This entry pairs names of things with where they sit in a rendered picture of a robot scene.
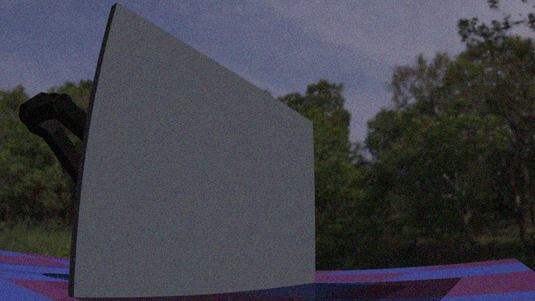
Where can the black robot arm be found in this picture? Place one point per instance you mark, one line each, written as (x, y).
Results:
(43, 114)

